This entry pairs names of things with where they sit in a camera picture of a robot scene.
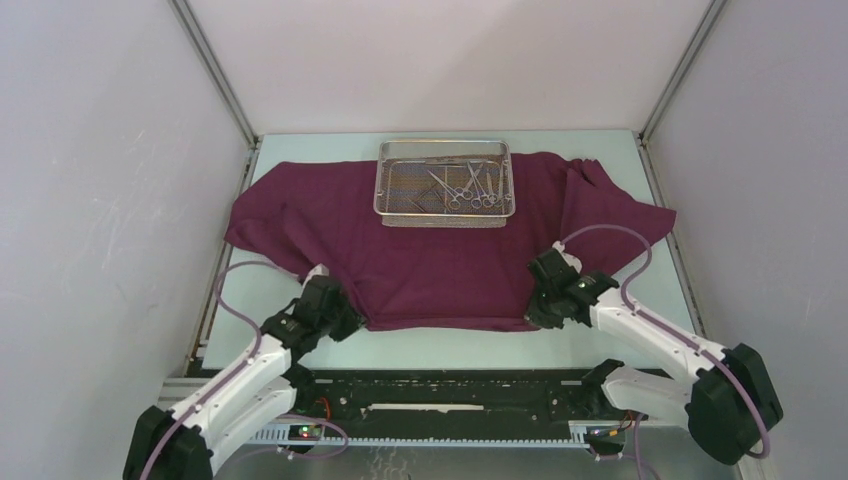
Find maroon surgical wrap cloth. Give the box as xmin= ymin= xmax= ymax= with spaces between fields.
xmin=225 ymin=152 xmax=676 ymax=332

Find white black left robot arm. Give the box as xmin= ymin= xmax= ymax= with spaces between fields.
xmin=122 ymin=266 xmax=364 ymax=479

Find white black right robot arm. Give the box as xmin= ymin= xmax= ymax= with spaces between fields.
xmin=525 ymin=263 xmax=784 ymax=465

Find steel surgical scissors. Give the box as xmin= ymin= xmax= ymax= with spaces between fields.
xmin=427 ymin=170 xmax=463 ymax=211

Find steel forceps right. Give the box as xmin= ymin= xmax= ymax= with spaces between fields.
xmin=484 ymin=172 xmax=499 ymax=208

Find steel forceps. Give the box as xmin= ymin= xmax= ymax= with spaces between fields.
xmin=484 ymin=172 xmax=499 ymax=208
xmin=463 ymin=163 xmax=483 ymax=209

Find steel forceps left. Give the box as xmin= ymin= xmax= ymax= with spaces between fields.
xmin=463 ymin=163 xmax=483 ymax=209

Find steel tweezers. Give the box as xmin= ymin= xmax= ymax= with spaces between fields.
xmin=410 ymin=185 xmax=445 ymax=214

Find steel instrument tray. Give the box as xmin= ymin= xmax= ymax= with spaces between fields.
xmin=373 ymin=139 xmax=516 ymax=228

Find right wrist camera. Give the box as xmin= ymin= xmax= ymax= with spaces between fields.
xmin=527 ymin=242 xmax=582 ymax=284

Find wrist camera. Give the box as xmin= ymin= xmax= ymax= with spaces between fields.
xmin=304 ymin=264 xmax=329 ymax=283
xmin=527 ymin=242 xmax=582 ymax=284

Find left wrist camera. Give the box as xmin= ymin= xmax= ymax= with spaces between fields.
xmin=304 ymin=264 xmax=329 ymax=283

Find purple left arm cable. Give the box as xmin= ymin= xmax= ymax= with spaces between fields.
xmin=139 ymin=260 xmax=350 ymax=480

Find grey cable duct strip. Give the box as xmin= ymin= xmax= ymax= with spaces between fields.
xmin=246 ymin=424 xmax=589 ymax=448

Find aluminium frame rail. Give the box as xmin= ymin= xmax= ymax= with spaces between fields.
xmin=153 ymin=377 xmax=757 ymax=427

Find left corner aluminium post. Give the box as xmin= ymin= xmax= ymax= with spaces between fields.
xmin=168 ymin=0 xmax=259 ymax=149

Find corner aluminium post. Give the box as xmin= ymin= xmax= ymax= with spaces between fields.
xmin=168 ymin=0 xmax=259 ymax=149
xmin=639 ymin=0 xmax=730 ymax=145

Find right corner aluminium post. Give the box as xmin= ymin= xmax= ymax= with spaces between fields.
xmin=639 ymin=0 xmax=730 ymax=145

